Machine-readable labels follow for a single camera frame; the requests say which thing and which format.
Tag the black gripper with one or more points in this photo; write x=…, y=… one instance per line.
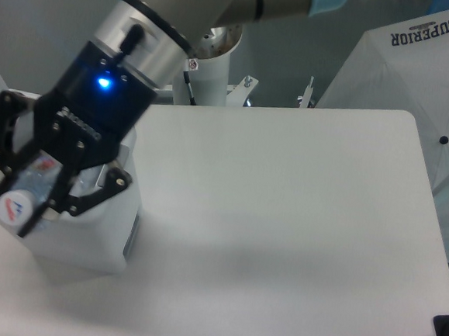
x=94, y=102

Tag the clear plastic water bottle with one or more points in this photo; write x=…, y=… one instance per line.
x=24, y=195

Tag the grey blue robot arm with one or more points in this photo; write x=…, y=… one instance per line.
x=153, y=38

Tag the white trash can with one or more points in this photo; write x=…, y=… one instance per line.
x=99, y=239

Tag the white umbrella with lettering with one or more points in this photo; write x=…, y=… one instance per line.
x=404, y=66

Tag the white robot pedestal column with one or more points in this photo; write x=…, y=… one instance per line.
x=204, y=79

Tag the white metal base frame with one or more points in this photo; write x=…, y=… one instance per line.
x=242, y=91

